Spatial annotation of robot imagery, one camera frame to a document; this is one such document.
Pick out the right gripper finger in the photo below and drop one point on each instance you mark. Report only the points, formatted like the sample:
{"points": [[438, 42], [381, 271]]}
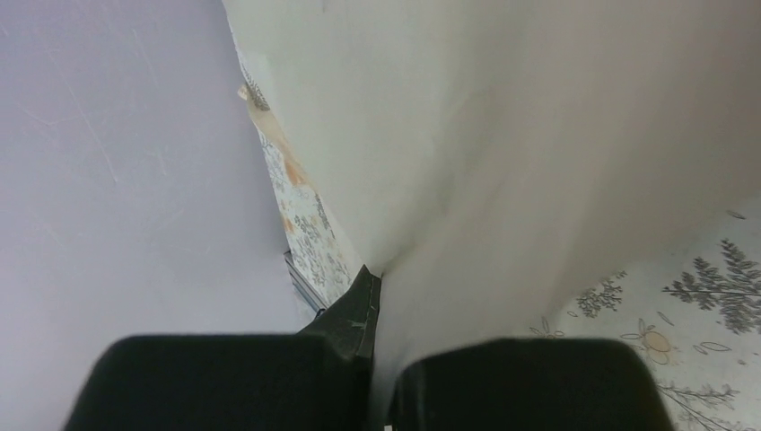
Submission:
{"points": [[349, 324]]}

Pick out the white wrapping paper sheet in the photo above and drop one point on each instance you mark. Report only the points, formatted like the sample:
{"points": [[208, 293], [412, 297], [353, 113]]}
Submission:
{"points": [[491, 159]]}

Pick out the cream printed ribbon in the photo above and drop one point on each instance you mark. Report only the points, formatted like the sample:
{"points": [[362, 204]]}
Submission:
{"points": [[265, 121]]}

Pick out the floral tablecloth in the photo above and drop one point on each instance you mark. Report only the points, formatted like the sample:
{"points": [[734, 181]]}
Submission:
{"points": [[692, 311]]}

